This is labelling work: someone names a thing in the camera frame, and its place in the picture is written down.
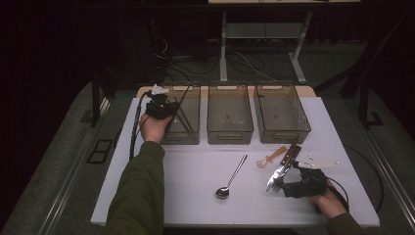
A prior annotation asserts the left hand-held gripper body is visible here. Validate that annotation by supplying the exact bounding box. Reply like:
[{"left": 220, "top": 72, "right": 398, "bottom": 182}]
[{"left": 145, "top": 83, "right": 170, "bottom": 120}]

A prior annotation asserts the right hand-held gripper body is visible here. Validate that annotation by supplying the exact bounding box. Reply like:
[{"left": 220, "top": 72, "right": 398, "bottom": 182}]
[{"left": 283, "top": 155, "right": 341, "bottom": 199}]

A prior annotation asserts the dark brown chopstick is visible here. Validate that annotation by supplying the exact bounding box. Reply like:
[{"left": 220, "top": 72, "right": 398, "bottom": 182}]
[
  {"left": 175, "top": 96, "right": 194, "bottom": 132},
  {"left": 173, "top": 96, "right": 192, "bottom": 132}
]

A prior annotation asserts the wooden handled fork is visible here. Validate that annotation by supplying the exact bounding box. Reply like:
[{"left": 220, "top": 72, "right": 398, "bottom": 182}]
[{"left": 272, "top": 145, "right": 302, "bottom": 194}]

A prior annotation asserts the wooden handled knife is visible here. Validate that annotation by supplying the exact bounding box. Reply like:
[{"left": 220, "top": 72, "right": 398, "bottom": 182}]
[{"left": 265, "top": 144, "right": 299, "bottom": 193}]

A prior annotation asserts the black chopstick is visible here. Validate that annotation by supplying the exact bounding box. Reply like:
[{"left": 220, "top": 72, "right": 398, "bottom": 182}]
[
  {"left": 175, "top": 81, "right": 194, "bottom": 112},
  {"left": 176, "top": 82, "right": 194, "bottom": 112}
]

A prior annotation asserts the smoky clear plastic bin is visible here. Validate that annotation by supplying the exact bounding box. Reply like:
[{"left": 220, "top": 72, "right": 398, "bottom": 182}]
[
  {"left": 207, "top": 80, "right": 254, "bottom": 146},
  {"left": 254, "top": 80, "right": 312, "bottom": 145},
  {"left": 152, "top": 81, "right": 202, "bottom": 146}
]

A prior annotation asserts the small amber plastic spoon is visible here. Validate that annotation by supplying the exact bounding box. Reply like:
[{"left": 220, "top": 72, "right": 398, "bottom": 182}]
[{"left": 255, "top": 145, "right": 289, "bottom": 169}]

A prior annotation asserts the metal spoon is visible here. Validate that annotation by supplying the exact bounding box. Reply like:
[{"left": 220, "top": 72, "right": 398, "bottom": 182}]
[{"left": 214, "top": 154, "right": 249, "bottom": 200}]

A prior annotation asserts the person's left hand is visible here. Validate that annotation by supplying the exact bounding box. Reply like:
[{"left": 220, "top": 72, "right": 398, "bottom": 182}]
[{"left": 138, "top": 113, "right": 173, "bottom": 144}]

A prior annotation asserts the person's right hand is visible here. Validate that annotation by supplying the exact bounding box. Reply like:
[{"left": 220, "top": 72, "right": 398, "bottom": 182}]
[{"left": 307, "top": 180, "right": 348, "bottom": 219}]

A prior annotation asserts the black metal stand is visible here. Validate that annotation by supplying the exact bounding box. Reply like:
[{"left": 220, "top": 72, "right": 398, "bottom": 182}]
[
  {"left": 90, "top": 70, "right": 119, "bottom": 128},
  {"left": 314, "top": 13, "right": 415, "bottom": 129}
]

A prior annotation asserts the white table cover sheet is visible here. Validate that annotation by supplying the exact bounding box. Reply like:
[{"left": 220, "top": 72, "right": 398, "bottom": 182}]
[{"left": 90, "top": 96, "right": 381, "bottom": 228}]

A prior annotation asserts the left hand-held gripper black cable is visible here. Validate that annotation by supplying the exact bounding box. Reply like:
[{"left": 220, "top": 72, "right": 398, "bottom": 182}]
[{"left": 129, "top": 90, "right": 154, "bottom": 161}]

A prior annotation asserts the hand-held gripper black cable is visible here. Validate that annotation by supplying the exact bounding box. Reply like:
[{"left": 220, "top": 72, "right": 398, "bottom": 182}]
[
  {"left": 129, "top": 90, "right": 154, "bottom": 161},
  {"left": 326, "top": 175, "right": 350, "bottom": 213}
]

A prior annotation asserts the right hand-held gripper black cable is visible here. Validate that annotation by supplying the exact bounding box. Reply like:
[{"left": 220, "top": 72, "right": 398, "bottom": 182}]
[{"left": 326, "top": 175, "right": 350, "bottom": 213}]

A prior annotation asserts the bundle of floor cables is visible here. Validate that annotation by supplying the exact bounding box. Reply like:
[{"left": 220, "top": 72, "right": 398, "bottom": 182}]
[{"left": 151, "top": 16, "right": 278, "bottom": 83}]

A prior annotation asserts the black floor cable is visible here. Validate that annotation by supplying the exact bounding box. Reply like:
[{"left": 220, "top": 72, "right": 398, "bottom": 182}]
[{"left": 344, "top": 143, "right": 386, "bottom": 213}]

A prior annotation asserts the aluminium floor rail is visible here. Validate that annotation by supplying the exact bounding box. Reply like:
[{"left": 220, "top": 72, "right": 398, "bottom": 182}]
[
  {"left": 38, "top": 97, "right": 112, "bottom": 235},
  {"left": 342, "top": 107, "right": 415, "bottom": 226}
]

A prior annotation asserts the white metal desk frame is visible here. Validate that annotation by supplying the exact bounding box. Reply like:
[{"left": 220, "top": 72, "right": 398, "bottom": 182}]
[{"left": 208, "top": 0, "right": 361, "bottom": 85}]

